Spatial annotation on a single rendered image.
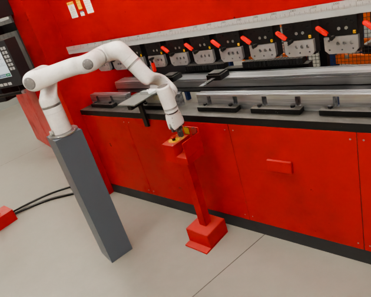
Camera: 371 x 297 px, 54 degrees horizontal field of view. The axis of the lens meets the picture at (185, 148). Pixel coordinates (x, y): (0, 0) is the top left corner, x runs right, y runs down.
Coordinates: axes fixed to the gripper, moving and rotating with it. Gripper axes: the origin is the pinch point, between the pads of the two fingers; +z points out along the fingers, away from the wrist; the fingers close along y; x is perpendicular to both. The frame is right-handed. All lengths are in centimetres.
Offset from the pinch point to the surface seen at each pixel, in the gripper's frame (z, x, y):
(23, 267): 76, -124, 96
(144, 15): -64, -33, -35
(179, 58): -34.7, -13.4, -32.7
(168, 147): 7.5, -8.6, 5.7
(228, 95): -8.5, 16.7, -32.6
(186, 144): 5.9, 4.7, 2.2
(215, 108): -3.1, 9.2, -26.3
